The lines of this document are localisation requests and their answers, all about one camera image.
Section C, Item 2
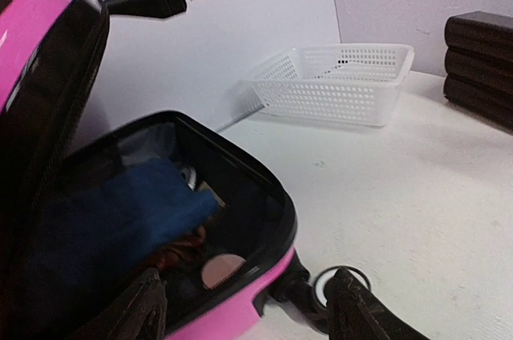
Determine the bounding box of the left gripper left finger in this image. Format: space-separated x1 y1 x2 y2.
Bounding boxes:
86 268 167 339

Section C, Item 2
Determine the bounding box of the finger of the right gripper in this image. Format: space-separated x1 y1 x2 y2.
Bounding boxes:
99 0 171 19

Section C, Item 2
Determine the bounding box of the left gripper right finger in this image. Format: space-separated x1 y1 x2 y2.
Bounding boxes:
326 267 426 340

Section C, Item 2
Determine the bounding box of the red plaid cloth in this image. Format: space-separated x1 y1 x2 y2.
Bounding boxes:
151 226 207 272

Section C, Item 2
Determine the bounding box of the blue cloth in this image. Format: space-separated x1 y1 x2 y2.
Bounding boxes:
27 159 218 283

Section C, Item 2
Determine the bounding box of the pink hard-shell suitcase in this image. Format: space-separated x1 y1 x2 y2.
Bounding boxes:
1 0 343 339

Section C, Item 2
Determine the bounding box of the white perforated plastic basket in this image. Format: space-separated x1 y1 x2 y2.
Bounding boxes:
241 43 414 128

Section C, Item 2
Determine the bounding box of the tan square box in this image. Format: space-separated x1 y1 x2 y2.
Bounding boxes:
196 181 226 208

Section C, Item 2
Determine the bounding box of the round white black tape roll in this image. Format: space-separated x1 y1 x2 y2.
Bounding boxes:
179 165 197 190

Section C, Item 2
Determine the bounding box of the black and pink drawer organizer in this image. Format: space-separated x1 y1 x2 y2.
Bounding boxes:
443 11 512 130

